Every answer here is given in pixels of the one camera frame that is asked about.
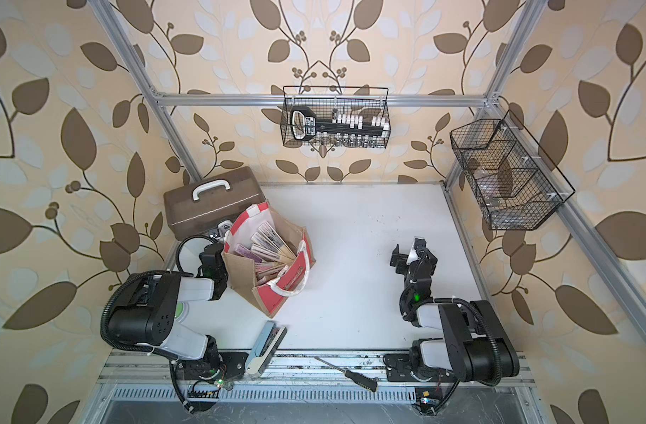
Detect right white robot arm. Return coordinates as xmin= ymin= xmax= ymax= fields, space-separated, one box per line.
xmin=382 ymin=238 xmax=520 ymax=416

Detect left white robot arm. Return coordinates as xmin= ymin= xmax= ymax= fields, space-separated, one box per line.
xmin=100 ymin=235 xmax=229 ymax=414

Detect folding fans in bag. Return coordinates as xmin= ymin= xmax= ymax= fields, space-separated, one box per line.
xmin=235 ymin=222 xmax=296 ymax=285

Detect grey stapler tool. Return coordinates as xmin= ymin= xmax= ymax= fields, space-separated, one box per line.
xmin=245 ymin=321 xmax=288 ymax=379

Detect black socket set holder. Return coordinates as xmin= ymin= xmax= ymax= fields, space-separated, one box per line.
xmin=286 ymin=106 xmax=391 ymax=143

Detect brown toolbox with white handle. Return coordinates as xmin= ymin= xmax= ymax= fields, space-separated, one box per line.
xmin=163 ymin=167 xmax=266 ymax=241

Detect black handled screwdriver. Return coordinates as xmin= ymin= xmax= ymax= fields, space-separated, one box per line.
xmin=314 ymin=357 xmax=379 ymax=393

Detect right black wire basket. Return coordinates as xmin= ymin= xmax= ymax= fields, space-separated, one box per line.
xmin=450 ymin=111 xmax=576 ymax=231

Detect black wire basket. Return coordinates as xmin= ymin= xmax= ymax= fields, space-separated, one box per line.
xmin=280 ymin=84 xmax=392 ymax=149
xmin=450 ymin=111 xmax=576 ymax=231

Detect back black wire basket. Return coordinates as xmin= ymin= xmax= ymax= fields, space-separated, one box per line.
xmin=280 ymin=84 xmax=392 ymax=149

